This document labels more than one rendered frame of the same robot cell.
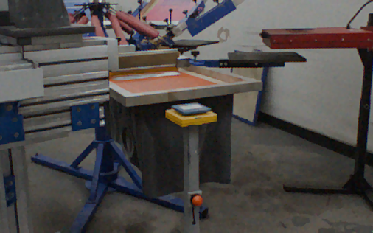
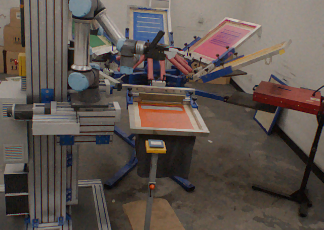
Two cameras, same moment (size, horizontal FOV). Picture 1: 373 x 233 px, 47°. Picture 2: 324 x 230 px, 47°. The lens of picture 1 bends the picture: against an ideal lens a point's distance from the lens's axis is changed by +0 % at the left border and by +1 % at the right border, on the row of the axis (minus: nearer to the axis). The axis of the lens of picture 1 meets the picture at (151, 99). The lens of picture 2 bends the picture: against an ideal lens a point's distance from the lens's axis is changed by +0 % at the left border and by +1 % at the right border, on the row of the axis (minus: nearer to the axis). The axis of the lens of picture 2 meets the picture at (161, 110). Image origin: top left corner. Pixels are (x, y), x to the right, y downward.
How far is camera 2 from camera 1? 1.29 m
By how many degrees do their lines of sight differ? 15
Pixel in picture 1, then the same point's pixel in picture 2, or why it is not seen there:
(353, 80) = not seen: outside the picture
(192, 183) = (151, 178)
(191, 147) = (153, 161)
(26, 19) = (80, 98)
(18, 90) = (68, 130)
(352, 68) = not seen: outside the picture
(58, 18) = (93, 99)
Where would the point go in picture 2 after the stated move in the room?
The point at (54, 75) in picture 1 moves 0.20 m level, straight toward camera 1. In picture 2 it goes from (89, 121) to (81, 135)
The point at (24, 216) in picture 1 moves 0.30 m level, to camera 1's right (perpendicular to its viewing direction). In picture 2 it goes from (74, 173) to (113, 182)
